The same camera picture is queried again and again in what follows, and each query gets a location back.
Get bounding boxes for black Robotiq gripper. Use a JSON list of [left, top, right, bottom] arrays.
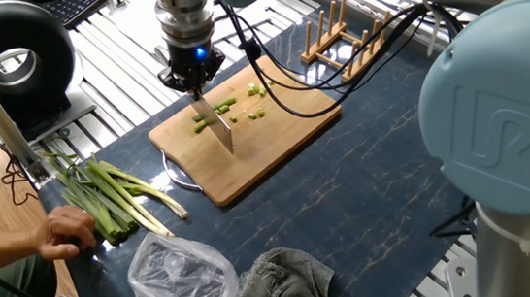
[[154, 37, 232, 106]]

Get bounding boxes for single scallion stalk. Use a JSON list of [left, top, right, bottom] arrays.
[[190, 96, 240, 124]]

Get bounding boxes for steel cleaver knife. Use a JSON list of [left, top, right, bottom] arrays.
[[152, 38, 236, 162]]

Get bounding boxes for scallion with white stem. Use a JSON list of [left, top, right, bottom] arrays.
[[99, 153, 190, 227], [89, 147, 170, 242], [83, 152, 176, 245]]

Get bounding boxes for clear plastic bag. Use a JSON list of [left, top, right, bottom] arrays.
[[123, 222, 243, 297]]

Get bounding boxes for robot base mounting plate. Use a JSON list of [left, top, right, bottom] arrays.
[[444, 257, 481, 297]]

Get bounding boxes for person's left hand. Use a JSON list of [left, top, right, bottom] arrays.
[[29, 202, 100, 263]]

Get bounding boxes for white blank paper sheet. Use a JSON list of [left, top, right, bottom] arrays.
[[107, 0, 169, 60]]

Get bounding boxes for wooden cutting board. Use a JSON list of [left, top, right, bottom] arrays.
[[141, 47, 351, 214]]

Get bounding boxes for black keyboard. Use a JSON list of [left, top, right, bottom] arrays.
[[38, 0, 113, 33]]

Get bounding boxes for wooden dish rack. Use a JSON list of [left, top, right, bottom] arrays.
[[294, 0, 399, 90]]

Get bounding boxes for green scallion leaves bundle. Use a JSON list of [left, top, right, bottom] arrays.
[[40, 142, 141, 251]]

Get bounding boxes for dark blue marbled mat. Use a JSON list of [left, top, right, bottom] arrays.
[[21, 0, 485, 297]]

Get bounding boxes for grey-green rag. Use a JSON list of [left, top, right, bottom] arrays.
[[219, 243, 338, 297]]

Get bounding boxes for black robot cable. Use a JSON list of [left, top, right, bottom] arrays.
[[214, 0, 471, 127]]

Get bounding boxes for metal wire loop handle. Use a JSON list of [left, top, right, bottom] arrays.
[[161, 146, 205, 196]]

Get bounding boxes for grey metal base plate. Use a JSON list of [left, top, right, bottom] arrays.
[[0, 84, 101, 149]]

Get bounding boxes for thin dark tangled cable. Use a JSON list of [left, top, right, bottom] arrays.
[[0, 141, 40, 208]]

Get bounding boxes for black base cable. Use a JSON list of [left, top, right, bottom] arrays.
[[425, 194, 480, 241]]

